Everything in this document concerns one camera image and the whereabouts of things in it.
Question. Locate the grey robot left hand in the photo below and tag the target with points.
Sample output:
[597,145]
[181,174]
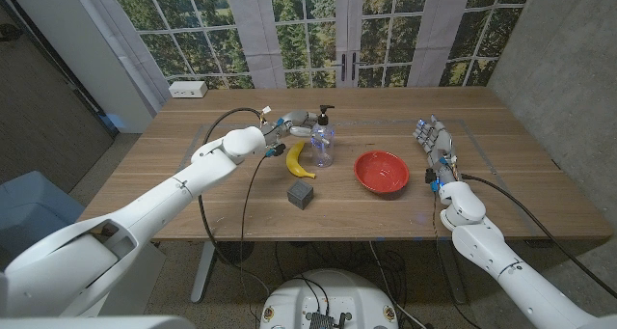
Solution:
[294,121]

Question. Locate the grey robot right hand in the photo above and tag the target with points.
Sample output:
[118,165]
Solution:
[441,145]

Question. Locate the clear pump dispenser bottle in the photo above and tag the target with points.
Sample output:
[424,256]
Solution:
[324,153]

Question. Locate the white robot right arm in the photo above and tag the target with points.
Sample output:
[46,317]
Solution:
[482,242]

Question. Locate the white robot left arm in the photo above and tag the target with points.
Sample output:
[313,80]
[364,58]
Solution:
[144,213]

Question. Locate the yellow banana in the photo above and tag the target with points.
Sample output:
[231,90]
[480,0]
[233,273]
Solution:
[292,162]

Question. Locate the red bowl plate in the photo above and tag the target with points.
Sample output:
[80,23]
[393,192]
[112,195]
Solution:
[381,172]

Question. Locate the dark grey block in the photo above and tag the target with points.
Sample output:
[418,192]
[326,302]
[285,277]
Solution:
[300,194]

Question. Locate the printed window backdrop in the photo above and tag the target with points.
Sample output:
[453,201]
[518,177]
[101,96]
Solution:
[308,30]

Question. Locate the white power strip box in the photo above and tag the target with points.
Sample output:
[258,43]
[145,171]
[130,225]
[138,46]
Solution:
[188,89]

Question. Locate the grey table leg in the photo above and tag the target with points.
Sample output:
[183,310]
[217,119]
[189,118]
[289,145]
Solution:
[450,276]

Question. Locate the black round fan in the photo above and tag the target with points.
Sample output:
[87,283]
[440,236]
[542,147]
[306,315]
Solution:
[235,252]

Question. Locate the white robot torso base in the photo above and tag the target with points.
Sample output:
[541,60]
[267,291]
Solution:
[328,290]

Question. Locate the white table leg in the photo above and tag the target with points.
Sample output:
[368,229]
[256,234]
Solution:
[202,276]

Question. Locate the dark brown door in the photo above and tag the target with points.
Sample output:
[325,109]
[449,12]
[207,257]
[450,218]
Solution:
[43,117]

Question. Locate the blue plastic bin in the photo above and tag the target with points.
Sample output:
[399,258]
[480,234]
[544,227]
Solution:
[29,208]

